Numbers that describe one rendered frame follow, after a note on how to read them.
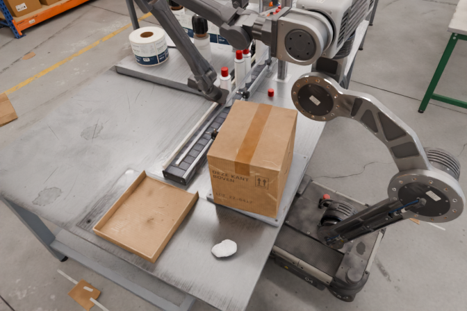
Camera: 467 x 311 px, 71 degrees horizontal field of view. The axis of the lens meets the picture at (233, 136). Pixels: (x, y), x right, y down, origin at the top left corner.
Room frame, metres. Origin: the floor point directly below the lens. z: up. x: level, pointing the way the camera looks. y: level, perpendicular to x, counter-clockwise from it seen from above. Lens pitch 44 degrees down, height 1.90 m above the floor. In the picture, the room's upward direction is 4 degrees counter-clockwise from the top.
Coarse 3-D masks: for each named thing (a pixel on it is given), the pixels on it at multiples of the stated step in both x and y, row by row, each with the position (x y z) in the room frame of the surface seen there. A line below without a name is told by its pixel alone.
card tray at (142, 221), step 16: (144, 176) 0.88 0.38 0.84; (128, 192) 0.79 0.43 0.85; (144, 192) 0.80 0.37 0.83; (160, 192) 0.80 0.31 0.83; (176, 192) 0.79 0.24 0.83; (112, 208) 0.72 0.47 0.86; (128, 208) 0.73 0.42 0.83; (144, 208) 0.73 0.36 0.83; (160, 208) 0.72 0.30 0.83; (176, 208) 0.72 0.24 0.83; (96, 224) 0.65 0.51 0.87; (112, 224) 0.67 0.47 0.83; (128, 224) 0.66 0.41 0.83; (144, 224) 0.66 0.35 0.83; (160, 224) 0.65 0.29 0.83; (176, 224) 0.63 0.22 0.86; (112, 240) 0.59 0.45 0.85; (128, 240) 0.60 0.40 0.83; (144, 240) 0.59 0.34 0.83; (160, 240) 0.59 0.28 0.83; (144, 256) 0.52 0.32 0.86
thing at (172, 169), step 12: (252, 72) 1.54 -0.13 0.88; (240, 96) 1.33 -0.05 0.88; (216, 108) 1.24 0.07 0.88; (228, 108) 1.24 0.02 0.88; (216, 120) 1.16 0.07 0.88; (204, 144) 1.00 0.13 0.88; (180, 156) 0.94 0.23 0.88; (192, 156) 0.94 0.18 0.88; (168, 168) 0.88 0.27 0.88; (180, 168) 0.88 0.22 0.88
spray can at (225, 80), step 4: (224, 68) 1.27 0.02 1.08; (224, 72) 1.26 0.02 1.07; (228, 72) 1.27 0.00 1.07; (220, 76) 1.27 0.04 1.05; (224, 76) 1.26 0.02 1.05; (228, 76) 1.26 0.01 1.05; (220, 80) 1.26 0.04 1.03; (224, 80) 1.25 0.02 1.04; (228, 80) 1.25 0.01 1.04; (220, 84) 1.26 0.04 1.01; (224, 84) 1.25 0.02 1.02; (228, 84) 1.25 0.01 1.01; (224, 88) 1.25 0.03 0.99; (228, 88) 1.25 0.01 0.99; (228, 96) 1.25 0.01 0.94; (228, 104) 1.25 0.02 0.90
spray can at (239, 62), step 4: (236, 52) 1.41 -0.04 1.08; (240, 52) 1.40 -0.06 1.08; (236, 56) 1.40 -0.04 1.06; (240, 56) 1.40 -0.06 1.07; (236, 60) 1.40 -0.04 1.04; (240, 60) 1.39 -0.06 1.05; (244, 60) 1.40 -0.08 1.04; (236, 64) 1.39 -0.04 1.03; (240, 64) 1.39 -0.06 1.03; (244, 64) 1.40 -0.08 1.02; (236, 68) 1.39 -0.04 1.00; (240, 68) 1.39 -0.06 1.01; (244, 68) 1.40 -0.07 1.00; (236, 72) 1.39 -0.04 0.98; (240, 72) 1.39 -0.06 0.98; (244, 72) 1.40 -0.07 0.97; (236, 76) 1.40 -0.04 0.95; (240, 76) 1.39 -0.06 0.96; (244, 76) 1.40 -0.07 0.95; (236, 80) 1.40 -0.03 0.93; (240, 80) 1.39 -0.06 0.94; (236, 84) 1.40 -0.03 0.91; (244, 84) 1.40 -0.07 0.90; (240, 88) 1.39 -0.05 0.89
